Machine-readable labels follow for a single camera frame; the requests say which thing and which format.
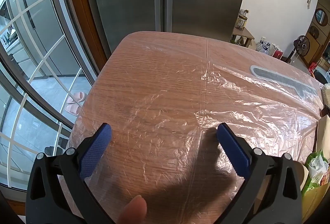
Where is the brown paper bag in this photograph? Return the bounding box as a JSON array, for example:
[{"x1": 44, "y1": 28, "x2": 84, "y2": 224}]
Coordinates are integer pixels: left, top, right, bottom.
[{"x1": 300, "y1": 115, "x2": 330, "y2": 223}]

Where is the glass sliding door white grid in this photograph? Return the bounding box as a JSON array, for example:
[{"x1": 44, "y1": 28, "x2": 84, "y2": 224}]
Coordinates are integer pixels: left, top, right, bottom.
[{"x1": 0, "y1": 0, "x2": 104, "y2": 188}]

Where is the person's left hand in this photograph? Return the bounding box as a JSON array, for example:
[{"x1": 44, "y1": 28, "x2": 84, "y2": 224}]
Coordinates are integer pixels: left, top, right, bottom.
[{"x1": 121, "y1": 195, "x2": 147, "y2": 224}]

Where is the black standing fan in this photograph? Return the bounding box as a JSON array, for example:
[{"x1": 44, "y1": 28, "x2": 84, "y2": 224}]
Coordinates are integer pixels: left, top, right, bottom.
[{"x1": 286, "y1": 35, "x2": 310, "y2": 63}]

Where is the wooden door frame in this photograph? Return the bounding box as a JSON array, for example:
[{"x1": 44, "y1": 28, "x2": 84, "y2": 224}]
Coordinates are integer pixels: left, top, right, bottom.
[{"x1": 62, "y1": 0, "x2": 112, "y2": 61}]

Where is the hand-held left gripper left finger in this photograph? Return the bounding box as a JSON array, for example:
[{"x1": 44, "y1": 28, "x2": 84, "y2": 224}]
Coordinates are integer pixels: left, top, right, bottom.
[{"x1": 26, "y1": 122, "x2": 114, "y2": 224}]

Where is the small wooden side table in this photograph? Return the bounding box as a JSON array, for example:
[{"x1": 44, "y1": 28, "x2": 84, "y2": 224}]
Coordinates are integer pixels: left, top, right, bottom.
[{"x1": 231, "y1": 27, "x2": 255, "y2": 47}]

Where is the wooden cabinet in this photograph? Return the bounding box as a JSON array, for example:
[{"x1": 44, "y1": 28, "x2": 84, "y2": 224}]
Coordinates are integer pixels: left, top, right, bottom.
[{"x1": 305, "y1": 0, "x2": 330, "y2": 70}]

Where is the white printed bag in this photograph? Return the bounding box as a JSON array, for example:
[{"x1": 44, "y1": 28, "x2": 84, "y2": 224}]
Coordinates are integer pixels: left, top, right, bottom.
[{"x1": 256, "y1": 37, "x2": 272, "y2": 56}]

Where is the brown paper cone cup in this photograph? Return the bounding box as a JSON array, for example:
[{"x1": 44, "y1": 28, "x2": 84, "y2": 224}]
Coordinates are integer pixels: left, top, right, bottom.
[{"x1": 294, "y1": 162, "x2": 310, "y2": 188}]

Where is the clear plastic table cover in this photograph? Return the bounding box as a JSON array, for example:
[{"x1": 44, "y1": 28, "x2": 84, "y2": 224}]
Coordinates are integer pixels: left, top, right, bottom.
[{"x1": 68, "y1": 32, "x2": 325, "y2": 214}]

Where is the pink slipper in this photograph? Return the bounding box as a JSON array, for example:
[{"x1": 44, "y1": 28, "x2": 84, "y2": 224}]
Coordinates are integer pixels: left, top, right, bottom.
[
  {"x1": 65, "y1": 103, "x2": 83, "y2": 116},
  {"x1": 67, "y1": 93, "x2": 86, "y2": 103}
]

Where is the glass jar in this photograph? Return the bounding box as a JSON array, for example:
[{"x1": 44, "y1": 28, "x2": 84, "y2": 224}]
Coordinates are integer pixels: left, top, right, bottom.
[{"x1": 235, "y1": 14, "x2": 248, "y2": 31}]

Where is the long grey board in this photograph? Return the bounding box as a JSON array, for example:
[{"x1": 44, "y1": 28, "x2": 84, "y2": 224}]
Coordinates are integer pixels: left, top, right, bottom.
[{"x1": 250, "y1": 65, "x2": 319, "y2": 103}]

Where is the green snack bag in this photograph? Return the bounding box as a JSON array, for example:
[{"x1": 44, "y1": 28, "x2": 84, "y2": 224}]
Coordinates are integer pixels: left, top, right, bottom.
[{"x1": 301, "y1": 149, "x2": 330, "y2": 195}]

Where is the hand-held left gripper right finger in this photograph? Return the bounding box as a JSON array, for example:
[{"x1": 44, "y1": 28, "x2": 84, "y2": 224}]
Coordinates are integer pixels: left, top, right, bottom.
[{"x1": 216, "y1": 122, "x2": 303, "y2": 224}]

